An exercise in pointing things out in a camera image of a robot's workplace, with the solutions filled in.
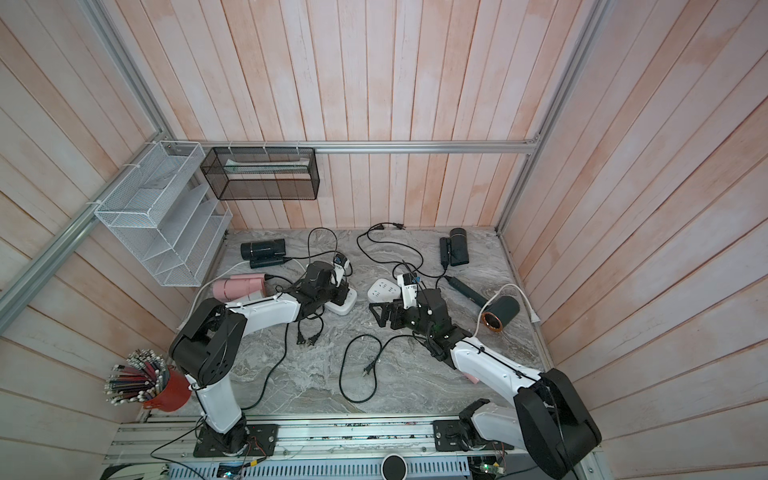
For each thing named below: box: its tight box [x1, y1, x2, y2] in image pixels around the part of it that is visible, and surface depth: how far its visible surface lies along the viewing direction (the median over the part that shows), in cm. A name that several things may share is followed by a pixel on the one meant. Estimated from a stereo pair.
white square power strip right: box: [367, 278, 401, 303], surface depth 100 cm
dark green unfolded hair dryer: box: [444, 275, 520, 332], surface depth 95 cm
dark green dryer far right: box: [439, 227, 469, 269], surface depth 113 cm
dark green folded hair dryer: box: [240, 238, 287, 269], surface depth 110 cm
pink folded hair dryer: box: [212, 273, 266, 302], surface depth 98 cm
